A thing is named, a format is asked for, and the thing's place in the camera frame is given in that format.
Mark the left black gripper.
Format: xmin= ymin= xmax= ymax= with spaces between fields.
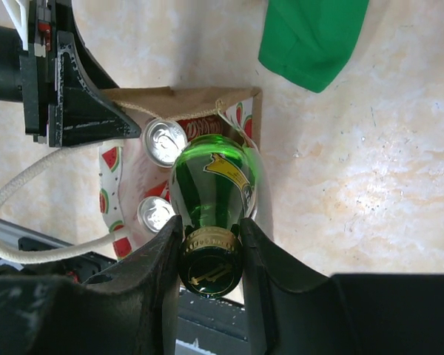
xmin=0 ymin=1 xmax=141 ymax=147

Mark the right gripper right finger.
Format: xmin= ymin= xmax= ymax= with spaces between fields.
xmin=240 ymin=219 xmax=444 ymax=354

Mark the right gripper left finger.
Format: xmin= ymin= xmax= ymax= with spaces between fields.
xmin=0 ymin=216 xmax=182 ymax=354

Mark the watermelon print canvas bag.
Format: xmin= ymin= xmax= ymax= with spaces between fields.
xmin=0 ymin=85 xmax=271 ymax=266

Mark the red cola can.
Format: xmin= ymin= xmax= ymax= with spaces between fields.
xmin=137 ymin=180 xmax=175 ymax=234
xmin=143 ymin=118 xmax=188 ymax=168
xmin=178 ymin=115 xmax=223 ymax=141

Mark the green glass bottle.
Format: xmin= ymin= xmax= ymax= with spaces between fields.
xmin=169 ymin=134 xmax=258 ymax=298

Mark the green t-shirt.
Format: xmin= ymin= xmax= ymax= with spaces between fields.
xmin=258 ymin=0 xmax=369 ymax=93

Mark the aluminium rail frame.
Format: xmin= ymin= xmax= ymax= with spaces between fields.
xmin=0 ymin=219 xmax=70 ymax=249

